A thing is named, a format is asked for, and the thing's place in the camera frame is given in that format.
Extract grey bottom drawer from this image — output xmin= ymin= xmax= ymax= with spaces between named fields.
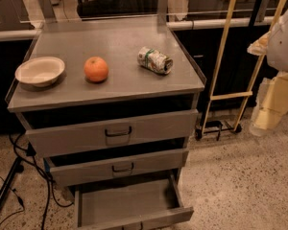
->
xmin=75 ymin=171 xmax=193 ymax=230

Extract grey drawer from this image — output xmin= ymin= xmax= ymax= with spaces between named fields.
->
xmin=50 ymin=149 xmax=188 ymax=187
xmin=75 ymin=171 xmax=193 ymax=230
xmin=26 ymin=109 xmax=198 ymax=157

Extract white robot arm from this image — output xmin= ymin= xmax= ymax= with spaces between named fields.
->
xmin=247 ymin=9 xmax=288 ymax=136

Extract grey metal drawer cabinet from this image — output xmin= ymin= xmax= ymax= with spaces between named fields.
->
xmin=4 ymin=0 xmax=207 ymax=230

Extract grey top drawer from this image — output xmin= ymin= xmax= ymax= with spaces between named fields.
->
xmin=26 ymin=109 xmax=198 ymax=157

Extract grey middle drawer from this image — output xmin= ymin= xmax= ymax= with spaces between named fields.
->
xmin=50 ymin=149 xmax=188 ymax=187

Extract orange fruit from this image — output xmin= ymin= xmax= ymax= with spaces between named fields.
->
xmin=84 ymin=57 xmax=108 ymax=82

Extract yellow hand truck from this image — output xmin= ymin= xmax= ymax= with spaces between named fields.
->
xmin=195 ymin=0 xmax=287 ymax=140

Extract white bowl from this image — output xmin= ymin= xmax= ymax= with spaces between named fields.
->
xmin=14 ymin=57 xmax=65 ymax=87

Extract person in dark clothes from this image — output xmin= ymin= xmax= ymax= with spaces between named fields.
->
xmin=77 ymin=0 xmax=157 ymax=18

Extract black tripod leg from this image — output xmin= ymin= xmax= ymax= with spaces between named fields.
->
xmin=0 ymin=158 xmax=22 ymax=210

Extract black floor cables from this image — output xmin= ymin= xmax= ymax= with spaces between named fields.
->
xmin=0 ymin=132 xmax=75 ymax=230

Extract white horizontal rail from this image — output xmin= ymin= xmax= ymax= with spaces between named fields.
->
xmin=0 ymin=15 xmax=288 ymax=43

